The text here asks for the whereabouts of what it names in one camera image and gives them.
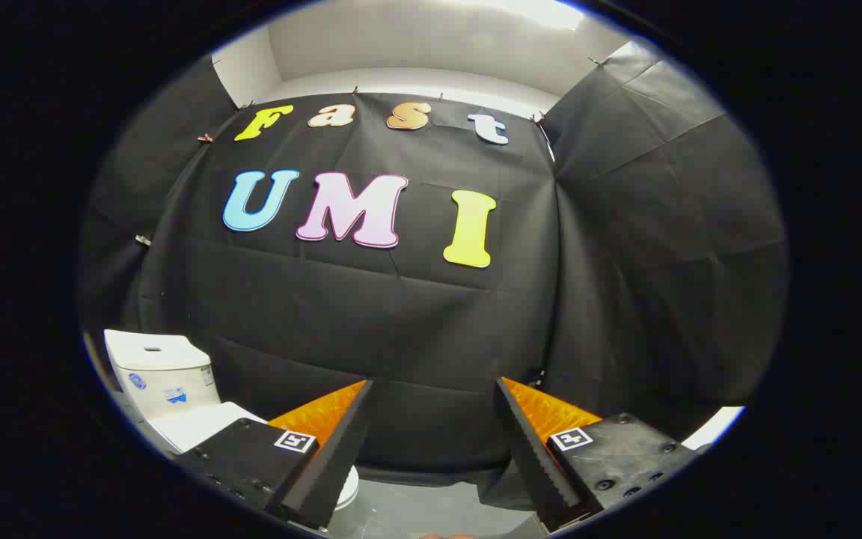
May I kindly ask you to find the white toilet with tank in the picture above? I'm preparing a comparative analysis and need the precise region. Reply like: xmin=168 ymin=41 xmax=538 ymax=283
xmin=104 ymin=329 xmax=361 ymax=514

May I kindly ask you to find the black backdrop cloth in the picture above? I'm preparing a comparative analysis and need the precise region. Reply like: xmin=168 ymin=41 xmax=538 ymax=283
xmin=78 ymin=41 xmax=789 ymax=510

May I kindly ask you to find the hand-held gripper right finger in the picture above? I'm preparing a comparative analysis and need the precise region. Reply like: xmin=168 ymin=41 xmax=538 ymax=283
xmin=495 ymin=377 xmax=703 ymax=532

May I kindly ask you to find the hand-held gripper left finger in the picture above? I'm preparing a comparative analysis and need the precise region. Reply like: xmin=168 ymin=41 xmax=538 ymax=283
xmin=175 ymin=379 xmax=376 ymax=531

